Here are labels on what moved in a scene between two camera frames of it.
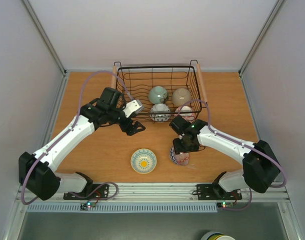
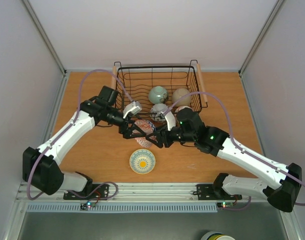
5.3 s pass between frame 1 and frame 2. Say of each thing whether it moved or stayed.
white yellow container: stayed
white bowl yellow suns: stayed
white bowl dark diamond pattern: stayed
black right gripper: moved
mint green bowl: stayed
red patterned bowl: moved
